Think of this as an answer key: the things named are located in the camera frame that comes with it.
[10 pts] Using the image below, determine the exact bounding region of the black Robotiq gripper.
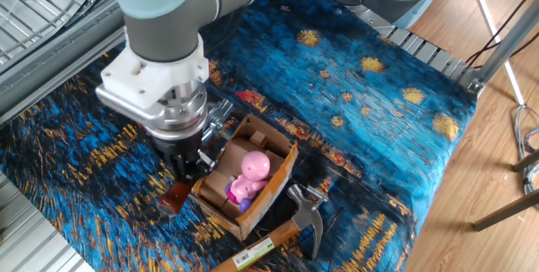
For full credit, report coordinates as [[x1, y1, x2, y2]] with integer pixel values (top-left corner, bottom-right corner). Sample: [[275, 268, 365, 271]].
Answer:
[[151, 131, 216, 182]]

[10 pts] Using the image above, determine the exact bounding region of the silver lever with red grip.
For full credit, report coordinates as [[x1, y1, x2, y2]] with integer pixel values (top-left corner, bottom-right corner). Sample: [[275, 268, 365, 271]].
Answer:
[[157, 114, 224, 216]]

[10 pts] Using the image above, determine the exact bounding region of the pink pig toy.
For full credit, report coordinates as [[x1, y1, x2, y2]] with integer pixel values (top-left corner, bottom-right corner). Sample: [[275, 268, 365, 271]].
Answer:
[[225, 150, 272, 213]]

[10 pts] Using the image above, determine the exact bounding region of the small brown cardboard cube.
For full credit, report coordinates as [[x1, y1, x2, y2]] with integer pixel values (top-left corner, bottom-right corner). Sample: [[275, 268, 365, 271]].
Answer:
[[248, 131, 269, 150]]

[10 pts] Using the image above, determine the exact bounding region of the open cardboard box orange tape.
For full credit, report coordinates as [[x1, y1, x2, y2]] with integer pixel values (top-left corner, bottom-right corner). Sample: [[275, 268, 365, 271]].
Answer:
[[189, 114, 299, 242]]

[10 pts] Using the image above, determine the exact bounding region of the starry night painted cloth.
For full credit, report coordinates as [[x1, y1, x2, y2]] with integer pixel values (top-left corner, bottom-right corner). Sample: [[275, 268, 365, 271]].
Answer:
[[0, 0, 479, 272]]

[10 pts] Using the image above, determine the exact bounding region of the brown wooden leg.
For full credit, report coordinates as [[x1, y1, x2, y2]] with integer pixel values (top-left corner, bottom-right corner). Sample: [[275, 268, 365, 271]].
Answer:
[[471, 187, 539, 233], [511, 149, 539, 173]]

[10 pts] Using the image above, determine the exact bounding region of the white thin pole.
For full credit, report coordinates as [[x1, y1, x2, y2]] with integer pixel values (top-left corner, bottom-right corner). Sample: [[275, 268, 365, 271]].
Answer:
[[466, 0, 526, 107]]

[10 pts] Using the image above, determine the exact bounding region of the wooden handled claw hammer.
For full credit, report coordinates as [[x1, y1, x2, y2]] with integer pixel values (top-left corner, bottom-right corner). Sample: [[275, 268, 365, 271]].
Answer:
[[210, 184, 325, 272]]

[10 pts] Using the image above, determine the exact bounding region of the aluminium frame post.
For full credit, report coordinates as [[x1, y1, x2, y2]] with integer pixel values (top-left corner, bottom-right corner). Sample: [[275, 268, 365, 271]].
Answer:
[[458, 6, 539, 96]]

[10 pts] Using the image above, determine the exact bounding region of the grey floor cable bundle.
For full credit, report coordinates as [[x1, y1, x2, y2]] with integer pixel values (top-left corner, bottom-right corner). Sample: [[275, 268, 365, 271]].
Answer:
[[512, 103, 539, 197]]

